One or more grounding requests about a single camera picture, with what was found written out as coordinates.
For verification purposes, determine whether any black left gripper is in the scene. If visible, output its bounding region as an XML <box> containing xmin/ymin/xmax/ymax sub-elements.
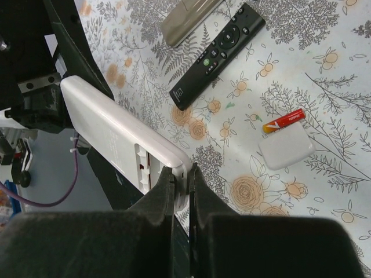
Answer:
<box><xmin>1</xmin><ymin>0</ymin><xmax>114</xmax><ymax>133</ymax></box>

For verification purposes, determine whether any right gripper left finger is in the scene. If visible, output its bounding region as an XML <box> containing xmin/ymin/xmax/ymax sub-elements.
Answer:
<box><xmin>1</xmin><ymin>167</ymin><xmax>176</xmax><ymax>277</ymax></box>

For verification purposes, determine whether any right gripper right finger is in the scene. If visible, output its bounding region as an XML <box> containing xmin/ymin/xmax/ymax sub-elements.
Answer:
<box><xmin>190</xmin><ymin>164</ymin><xmax>363</xmax><ymax>277</ymax></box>

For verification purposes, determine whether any white remote control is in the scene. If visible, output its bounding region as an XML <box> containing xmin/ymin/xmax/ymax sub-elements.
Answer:
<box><xmin>60</xmin><ymin>76</ymin><xmax>192</xmax><ymax>211</ymax></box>

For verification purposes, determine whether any white battery cover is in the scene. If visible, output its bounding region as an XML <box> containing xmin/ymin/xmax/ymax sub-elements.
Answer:
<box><xmin>259</xmin><ymin>122</ymin><xmax>316</xmax><ymax>170</ymax></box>

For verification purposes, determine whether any black remote control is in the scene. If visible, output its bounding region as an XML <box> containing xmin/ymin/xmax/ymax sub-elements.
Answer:
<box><xmin>169</xmin><ymin>3</ymin><xmax>265</xmax><ymax>111</ymax></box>

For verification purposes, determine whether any grey remote control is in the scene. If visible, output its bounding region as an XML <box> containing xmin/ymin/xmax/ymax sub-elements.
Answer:
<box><xmin>161</xmin><ymin>0</ymin><xmax>221</xmax><ymax>47</ymax></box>

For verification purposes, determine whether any floral table mat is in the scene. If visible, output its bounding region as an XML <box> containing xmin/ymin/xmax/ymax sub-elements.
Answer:
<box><xmin>78</xmin><ymin>1</ymin><xmax>370</xmax><ymax>277</ymax></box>

